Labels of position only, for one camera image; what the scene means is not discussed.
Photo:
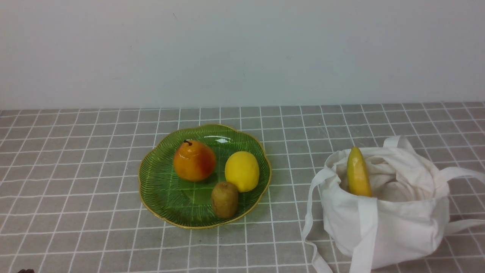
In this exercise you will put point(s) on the dark object at bottom edge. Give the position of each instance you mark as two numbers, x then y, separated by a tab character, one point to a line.
28	270

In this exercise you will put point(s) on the green glass plate gold rim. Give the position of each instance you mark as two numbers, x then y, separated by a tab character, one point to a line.
187	204

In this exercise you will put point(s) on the grey checked tablecloth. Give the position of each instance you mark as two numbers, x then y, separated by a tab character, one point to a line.
69	186

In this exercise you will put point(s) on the orange red pear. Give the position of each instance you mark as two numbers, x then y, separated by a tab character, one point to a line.
194	161

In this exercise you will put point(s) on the white cloth tote bag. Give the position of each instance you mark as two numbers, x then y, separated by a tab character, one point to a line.
406	217

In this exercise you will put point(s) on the brown kiwi fruit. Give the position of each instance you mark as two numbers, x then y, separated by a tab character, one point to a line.
224	197

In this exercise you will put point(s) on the yellow banana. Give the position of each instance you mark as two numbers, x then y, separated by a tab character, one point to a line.
357	174

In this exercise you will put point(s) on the yellow lemon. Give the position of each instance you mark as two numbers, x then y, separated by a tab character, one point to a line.
242	170

